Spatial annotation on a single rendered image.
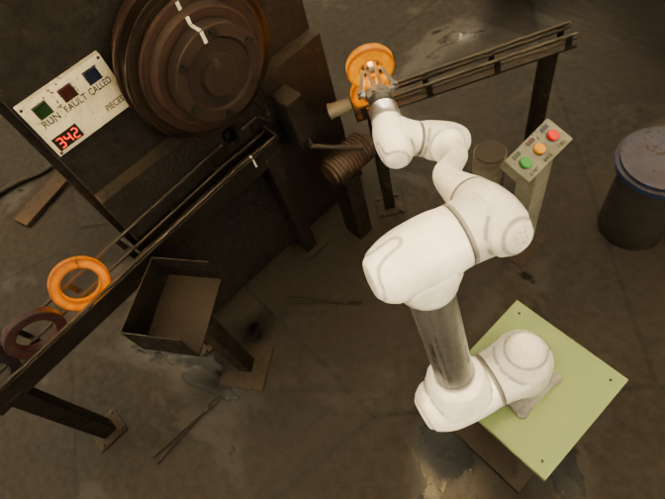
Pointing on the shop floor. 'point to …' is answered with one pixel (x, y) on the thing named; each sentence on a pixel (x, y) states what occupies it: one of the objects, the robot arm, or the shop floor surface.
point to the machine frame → (112, 205)
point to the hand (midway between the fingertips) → (369, 62)
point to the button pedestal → (533, 181)
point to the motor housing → (350, 181)
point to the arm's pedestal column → (496, 455)
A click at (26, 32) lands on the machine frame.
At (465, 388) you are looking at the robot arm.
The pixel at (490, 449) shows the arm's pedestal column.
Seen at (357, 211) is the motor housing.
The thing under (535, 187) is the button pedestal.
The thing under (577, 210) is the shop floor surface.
